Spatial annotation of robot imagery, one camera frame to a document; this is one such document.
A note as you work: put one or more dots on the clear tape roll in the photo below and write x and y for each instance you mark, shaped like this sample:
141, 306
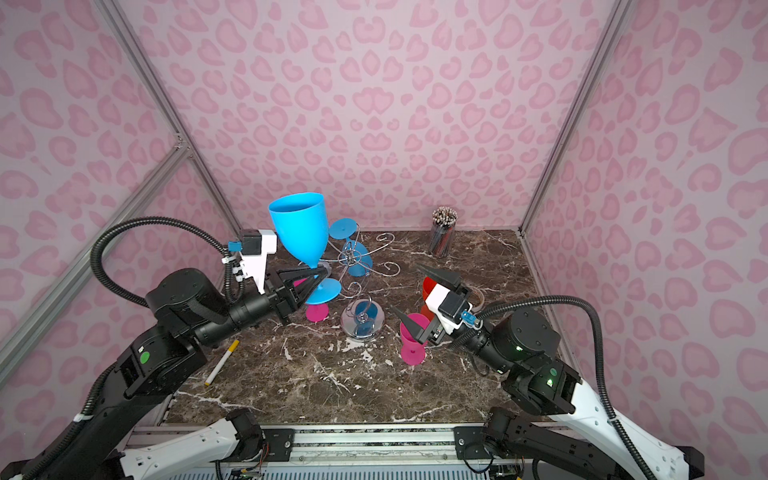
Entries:
476, 298

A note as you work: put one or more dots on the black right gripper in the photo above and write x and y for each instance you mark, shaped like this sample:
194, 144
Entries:
447, 279

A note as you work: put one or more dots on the magenta wine glass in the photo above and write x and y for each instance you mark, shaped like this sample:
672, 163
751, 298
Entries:
412, 352
316, 308

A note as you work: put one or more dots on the red wine glass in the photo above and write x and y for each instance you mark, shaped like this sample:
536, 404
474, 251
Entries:
428, 285

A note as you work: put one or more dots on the chrome wire wine glass rack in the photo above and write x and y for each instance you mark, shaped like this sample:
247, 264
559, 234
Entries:
362, 318

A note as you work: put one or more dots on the blue wine glass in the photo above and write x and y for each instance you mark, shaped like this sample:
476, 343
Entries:
301, 223
354, 256

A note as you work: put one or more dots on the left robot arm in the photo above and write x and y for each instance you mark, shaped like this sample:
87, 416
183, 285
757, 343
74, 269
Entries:
191, 314

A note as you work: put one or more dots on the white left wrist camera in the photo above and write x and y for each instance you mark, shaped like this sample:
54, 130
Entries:
248, 256

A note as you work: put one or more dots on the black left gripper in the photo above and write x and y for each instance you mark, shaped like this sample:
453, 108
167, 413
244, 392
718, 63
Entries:
282, 295

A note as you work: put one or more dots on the white yellow marker pen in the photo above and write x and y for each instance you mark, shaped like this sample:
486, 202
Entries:
222, 361

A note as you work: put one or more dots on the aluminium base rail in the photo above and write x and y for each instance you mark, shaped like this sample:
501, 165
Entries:
356, 451

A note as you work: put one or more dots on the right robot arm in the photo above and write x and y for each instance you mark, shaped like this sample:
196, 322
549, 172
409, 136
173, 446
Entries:
517, 342

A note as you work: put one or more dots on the aluminium frame post right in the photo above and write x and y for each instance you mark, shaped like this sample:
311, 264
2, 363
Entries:
620, 16

